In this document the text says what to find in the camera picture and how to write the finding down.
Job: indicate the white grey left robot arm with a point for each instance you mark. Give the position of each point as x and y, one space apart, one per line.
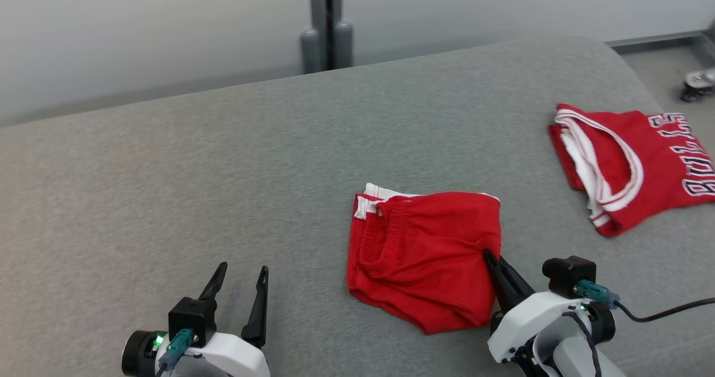
137 354

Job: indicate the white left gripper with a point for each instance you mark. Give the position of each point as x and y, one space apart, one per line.
229 357

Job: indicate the dark grey wall post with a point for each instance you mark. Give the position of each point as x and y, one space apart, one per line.
327 25

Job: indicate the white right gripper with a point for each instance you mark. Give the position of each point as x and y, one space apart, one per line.
530 321

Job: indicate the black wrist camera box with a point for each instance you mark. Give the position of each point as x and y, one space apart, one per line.
192 315
567 273

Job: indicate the red white shorts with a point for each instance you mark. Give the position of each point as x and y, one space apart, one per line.
430 254

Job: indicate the grey floor frame bar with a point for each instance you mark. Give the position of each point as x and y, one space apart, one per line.
659 39

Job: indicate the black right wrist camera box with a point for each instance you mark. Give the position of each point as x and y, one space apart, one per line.
567 273

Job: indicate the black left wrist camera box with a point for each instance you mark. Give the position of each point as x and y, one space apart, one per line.
192 315

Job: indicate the red white basketball jersey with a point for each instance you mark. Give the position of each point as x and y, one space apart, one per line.
642 159

